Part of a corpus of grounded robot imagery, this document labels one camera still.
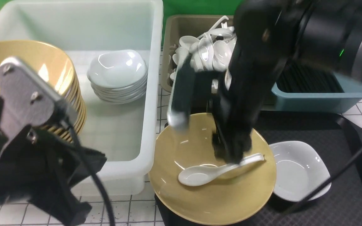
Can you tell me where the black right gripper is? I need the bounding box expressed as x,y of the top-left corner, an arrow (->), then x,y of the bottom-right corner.
167,0 -> 294,164

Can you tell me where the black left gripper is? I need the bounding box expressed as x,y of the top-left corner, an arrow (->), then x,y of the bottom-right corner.
0,97 -> 92,226

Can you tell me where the white soup spoon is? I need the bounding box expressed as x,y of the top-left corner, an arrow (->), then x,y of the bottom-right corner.
178,153 -> 265,186

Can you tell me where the yellow noodle bowl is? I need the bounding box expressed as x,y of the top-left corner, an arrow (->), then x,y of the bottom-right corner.
148,113 -> 276,225

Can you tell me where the small white sauce dish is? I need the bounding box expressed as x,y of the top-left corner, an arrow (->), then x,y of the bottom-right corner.
270,141 -> 330,202

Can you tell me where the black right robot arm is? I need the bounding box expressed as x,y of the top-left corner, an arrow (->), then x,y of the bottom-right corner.
167,0 -> 362,163

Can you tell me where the top stacked yellow bowl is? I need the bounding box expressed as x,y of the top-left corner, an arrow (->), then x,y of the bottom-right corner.
0,40 -> 75,96

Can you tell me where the pile of white spoons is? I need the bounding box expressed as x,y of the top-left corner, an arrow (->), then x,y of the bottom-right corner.
178,27 -> 237,71

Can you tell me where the stack of yellow bowls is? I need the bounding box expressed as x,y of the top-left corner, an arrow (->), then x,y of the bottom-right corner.
41,75 -> 87,143

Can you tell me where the stack of white dishes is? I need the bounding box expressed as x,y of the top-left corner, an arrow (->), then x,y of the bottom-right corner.
90,74 -> 148,105

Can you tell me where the olive green spoon tray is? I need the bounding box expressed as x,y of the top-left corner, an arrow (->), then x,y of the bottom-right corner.
161,15 -> 236,92

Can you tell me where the bundle of black chopsticks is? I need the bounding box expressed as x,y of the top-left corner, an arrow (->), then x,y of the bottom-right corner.
276,62 -> 344,93

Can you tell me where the top stacked white dish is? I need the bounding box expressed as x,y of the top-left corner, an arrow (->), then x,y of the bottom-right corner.
87,50 -> 148,89

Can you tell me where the large white plastic bin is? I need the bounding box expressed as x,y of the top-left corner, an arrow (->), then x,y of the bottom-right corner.
0,0 -> 163,196

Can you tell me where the blue chopstick tray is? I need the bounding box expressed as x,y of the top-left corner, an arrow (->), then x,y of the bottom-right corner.
271,73 -> 362,114

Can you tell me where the black serving tray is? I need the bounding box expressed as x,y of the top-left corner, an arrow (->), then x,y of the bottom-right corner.
155,111 -> 362,226

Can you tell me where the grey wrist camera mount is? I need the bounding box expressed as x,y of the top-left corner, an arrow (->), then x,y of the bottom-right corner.
0,56 -> 78,127

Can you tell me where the black camera cable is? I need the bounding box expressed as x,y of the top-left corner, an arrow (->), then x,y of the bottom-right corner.
0,116 -> 116,226

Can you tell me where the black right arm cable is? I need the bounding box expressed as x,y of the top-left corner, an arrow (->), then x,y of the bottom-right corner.
283,124 -> 362,215

